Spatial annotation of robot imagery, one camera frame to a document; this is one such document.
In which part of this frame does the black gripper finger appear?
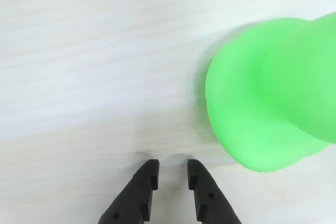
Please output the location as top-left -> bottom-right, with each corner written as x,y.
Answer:
187,158 -> 243,224
97,158 -> 160,224

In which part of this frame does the green rubber duck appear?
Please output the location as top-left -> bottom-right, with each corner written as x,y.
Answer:
205,12 -> 336,174

